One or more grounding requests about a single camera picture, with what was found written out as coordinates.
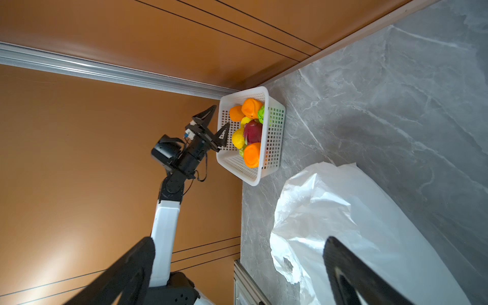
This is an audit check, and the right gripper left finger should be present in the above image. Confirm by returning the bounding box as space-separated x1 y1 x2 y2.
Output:
66 237 155 304

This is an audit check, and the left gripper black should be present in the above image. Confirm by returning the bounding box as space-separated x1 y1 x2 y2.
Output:
184 105 231 155

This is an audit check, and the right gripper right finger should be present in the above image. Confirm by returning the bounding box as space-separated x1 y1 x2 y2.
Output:
323 236 412 304

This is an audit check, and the yellow lemon fruit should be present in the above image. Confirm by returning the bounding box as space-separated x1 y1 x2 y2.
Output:
231 128 246 150

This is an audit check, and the red dragon fruit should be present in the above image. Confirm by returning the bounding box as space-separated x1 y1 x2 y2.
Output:
243 120 263 145

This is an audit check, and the orange fruit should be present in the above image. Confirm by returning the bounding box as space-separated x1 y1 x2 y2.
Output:
241 98 263 119
243 142 261 169
229 105 245 122

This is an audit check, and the green apple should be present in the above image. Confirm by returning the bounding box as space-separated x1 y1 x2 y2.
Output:
257 105 266 124

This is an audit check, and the white plastic bag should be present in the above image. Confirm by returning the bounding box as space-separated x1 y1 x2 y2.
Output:
269 162 469 304

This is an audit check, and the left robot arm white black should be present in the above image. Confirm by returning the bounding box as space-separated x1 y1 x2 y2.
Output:
144 105 230 304

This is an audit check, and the yellow banana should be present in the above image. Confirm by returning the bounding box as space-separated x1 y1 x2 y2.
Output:
240 116 253 128

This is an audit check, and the white plastic basket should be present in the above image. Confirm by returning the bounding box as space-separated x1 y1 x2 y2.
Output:
217 86 286 186

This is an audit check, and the aluminium front rail frame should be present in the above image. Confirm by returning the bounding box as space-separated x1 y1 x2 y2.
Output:
233 260 270 305

